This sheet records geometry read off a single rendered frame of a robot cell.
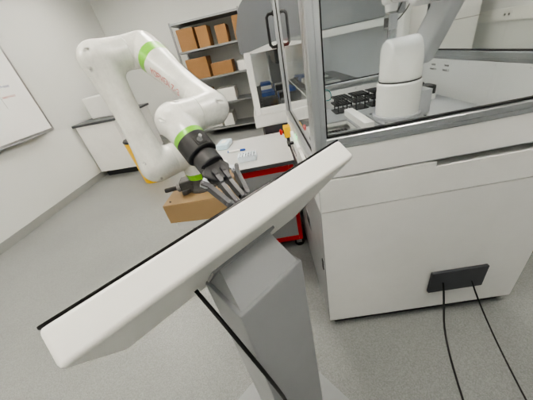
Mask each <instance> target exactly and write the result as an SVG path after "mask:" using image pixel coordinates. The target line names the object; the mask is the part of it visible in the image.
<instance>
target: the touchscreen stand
mask: <svg viewBox="0 0 533 400"><path fill-rule="evenodd" d="M292 256H293V255H292ZM293 257H294V258H295V259H296V261H295V262H294V263H293V264H292V265H291V266H290V267H289V268H288V269H287V270H286V271H284V272H283V273H282V274H281V275H280V276H279V277H278V278H277V279H276V280H275V281H274V282H272V284H270V285H269V286H268V288H266V289H265V290H264V292H262V293H261V294H260V295H259V296H258V297H257V298H256V299H255V300H254V301H253V302H252V303H251V304H249V305H248V306H247V307H246V308H245V309H244V310H243V311H242V312H241V311H240V310H239V309H238V308H237V307H236V306H235V305H234V304H233V303H232V302H230V301H229V300H228V299H227V298H226V297H225V296H224V295H223V294H222V293H221V292H220V291H219V290H218V289H217V288H216V287H215V286H214V285H213V284H212V283H211V282H210V283H209V282H208V281H207V282H206V286H207V287H208V289H209V292H210V294H211V296H212V298H213V301H214V302H215V304H216V306H217V308H218V310H219V312H220V315H221V316H222V318H223V319H224V321H225V322H226V323H227V324H228V326H229V327H230V328H231V329H232V331H233V332H234V333H235V334H236V335H237V336H238V337H239V339H240V340H241V341H242V342H243V344H244V345H245V346H246V347H247V349H248V350H249V351H250V352H251V354H252V355H253V356H254V357H255V358H256V359H257V360H258V361H259V363H260V364H261V365H262V366H263V368H264V369H265V370H266V372H267V373H268V374H269V376H270V377H271V378H272V379H273V380H274V382H275V383H276V384H277V385H278V387H279V388H280V390H281V391H282V393H283V394H284V395H285V396H286V399H287V400H350V399H349V398H347V397H346V396H345V395H344V394H343V393H342V392H341V391H340V390H338V389H337V388H336V387H335V386H334V385H333V384H332V383H331V382H330V381H329V380H327V379H326V378H325V377H324V376H323V375H322V374H321V373H320V372H319V371H318V366H317V360H316V350H315V345H314V339H313V330H312V325H311V319H310V314H309V304H308V299H307V294H306V288H305V278H304V273H303V267H302V262H301V260H300V259H298V258H297V257H296V256H293ZM232 339H233V338H232ZM233 342H234V344H235V346H236V348H237V350H238V352H239V354H240V356H241V358H242V360H243V362H244V365H245V367H246V368H247V371H248V373H249V375H250V376H251V379H252V381H253V383H252V384H251V385H250V386H249V387H248V388H247V389H246V391H245V392H244V393H243V394H242V395H241V396H240V398H239V399H238V400H283V399H282V397H281V396H280V395H279V393H278V392H277V391H276V390H275V389H274V387H273V386H272V385H271V384H270V382H269V381H268V380H267V378H266V377H265V376H264V375H263V373H262V372H261V371H260V370H259V369H258V368H257V367H256V366H255V364H254V363H253V362H252V361H251V359H250V358H249V357H248V356H247V354H246V353H245V352H244V351H243V349H242V348H241V347H240V346H239V345H238V344H237V343H236V341H235V340H234V339H233Z"/></svg>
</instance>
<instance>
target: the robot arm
mask: <svg viewBox="0 0 533 400"><path fill-rule="evenodd" d="M76 59H77V61H78V64H79V66H80V67H81V68H82V70H83V71H84V73H85V74H86V76H87V77H88V78H89V80H90V81H91V82H92V83H93V85H94V86H95V88H96V89H97V91H98V93H99V94H100V95H101V96H102V98H103V100H104V101H105V103H106V105H107V106H108V107H109V109H110V111H111V113H112V114H113V116H114V117H115V119H116V121H117V123H118V125H119V126H120V128H121V130H122V132H123V134H124V135H125V138H126V140H127V141H128V144H129V146H130V148H131V149H132V153H133V155H134V157H135V159H136V162H137V164H138V167H139V169H140V172H141V174H142V175H143V176H144V177H145V178H146V179H148V180H150V181H152V182H162V181H164V180H166V179H169V178H170V177H172V176H174V175H177V174H178V173H180V172H182V171H184V172H185V175H186V176H184V177H181V178H180V181H179V183H177V184H176V186H175V187H169V188H166V189H164V190H165V193H169V192H172V191H176V190H177V191H180V192H182V194H183V196H184V195H188V194H189V193H190V192H192V193H194V194H200V193H205V192H207V191H208V192H209V193H210V194H211V195H212V196H214V197H215V198H216V199H218V200H219V201H220V202H222V203H223V204H224V205H225V206H227V207H229V206H231V205H232V204H234V203H236V202H238V201H239V199H242V198H244V197H245V196H247V195H248V194H249V192H250V190H249V188H248V186H247V184H246V182H245V180H244V178H243V176H242V174H241V173H240V169H239V164H238V163H235V165H231V164H228V163H227V162H225V161H224V160H223V158H222V157H221V155H220V154H219V153H218V152H217V150H216V145H215V144H214V143H213V141H212V140H211V139H210V138H209V136H208V135H207V134H206V133H205V132H204V130H203V129H207V128H210V127H213V126H216V125H220V124H221V123H223V122H224V121H225V120H226V118H227V117H228V113H229V105H228V101H227V99H226V98H225V96H224V95H223V94H222V93H220V92H218V91H217V90H214V89H213V88H212V87H209V86H208V85H206V84H205V83H203V82H202V81H201V80H200V79H199V78H198V77H196V76H195V75H194V74H193V73H191V72H190V71H189V70H188V69H187V68H186V67H185V66H183V65H182V64H181V63H180V62H179V61H178V59H177V58H176V57H175V56H174V55H173V54H172V53H171V52H170V51H169V50H168V49H167V48H166V47H165V46H164V45H163V44H162V43H161V42H159V41H158V40H157V39H156V38H155V37H154V36H152V35H151V34H150V33H148V32H146V31H143V30H135V31H131V32H129V33H124V34H121V35H119V36H114V37H104V38H96V39H87V40H84V41H82V42H81V43H80V44H79V45H78V47H77V49H76ZM136 69H142V70H144V71H145V72H147V73H148V74H149V75H150V76H151V77H153V78H154V79H156V80H157V81H159V82H160V83H162V84H163V85H164V86H165V87H167V88H168V89H169V90H171V91H172V92H173V93H174V94H176V95H177V96H178V97H179V98H180V99H179V100H174V101H169V102H164V103H163V104H162V105H161V106H159V108H158V109H157V110H156V112H155V125H156V128H157V129H158V130H159V132H160V133H161V134H162V135H163V136H164V137H166V138H167V139H168V140H169V141H170V143H169V144H165V145H162V144H160V142H159V141H158V139H157V138H156V136H155V134H154V133H153V131H152V130H151V127H150V126H149V124H148V122H147V120H146V119H145V117H144V115H143V113H142V111H141V109H140V107H139V105H138V103H137V101H136V99H135V97H134V95H133V93H132V90H131V88H130V86H129V84H128V81H127V79H126V74H127V72H128V71H131V70H136ZM229 169H230V170H231V172H232V173H233V174H234V176H235V178H236V181H237V182H238V184H239V185H238V184H237V183H236V182H235V180H234V179H233V178H232V176H231V175H230V174H229ZM227 184H228V185H227ZM216 186H217V187H218V188H220V189H221V190H222V191H223V193H224V194H223V193H222V192H221V191H219V190H218V189H217V188H216ZM228 186H229V187H230V188H231V189H232V190H233V192H234V193H235V194H234V193H233V192H232V190H231V189H230V188H229V187H228ZM236 196H237V197H238V198H237V197H236Z"/></svg>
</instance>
